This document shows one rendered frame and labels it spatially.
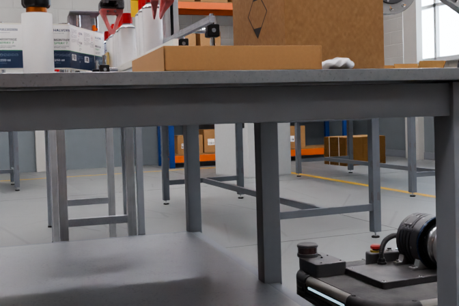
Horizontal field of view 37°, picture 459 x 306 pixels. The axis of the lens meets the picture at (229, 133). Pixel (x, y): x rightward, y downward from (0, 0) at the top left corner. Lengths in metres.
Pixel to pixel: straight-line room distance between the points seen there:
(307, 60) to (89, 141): 8.77
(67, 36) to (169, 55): 1.28
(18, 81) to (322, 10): 0.72
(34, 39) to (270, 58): 1.09
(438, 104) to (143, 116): 0.51
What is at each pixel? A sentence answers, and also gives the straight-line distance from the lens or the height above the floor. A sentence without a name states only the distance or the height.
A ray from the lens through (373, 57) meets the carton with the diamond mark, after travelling 1.53.
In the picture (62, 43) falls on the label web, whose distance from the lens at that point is 2.29.
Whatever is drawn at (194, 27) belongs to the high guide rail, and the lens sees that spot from 1.51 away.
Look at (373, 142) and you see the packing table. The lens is 4.01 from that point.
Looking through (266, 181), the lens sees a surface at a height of 0.54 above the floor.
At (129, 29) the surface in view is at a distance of 2.18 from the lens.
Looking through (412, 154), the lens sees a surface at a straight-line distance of 5.85.
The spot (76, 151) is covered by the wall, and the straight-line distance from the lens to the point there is 9.78.
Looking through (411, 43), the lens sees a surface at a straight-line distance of 9.89.
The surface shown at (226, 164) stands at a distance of 7.96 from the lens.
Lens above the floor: 0.77
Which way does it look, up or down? 2 degrees down
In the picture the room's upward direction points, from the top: 2 degrees counter-clockwise
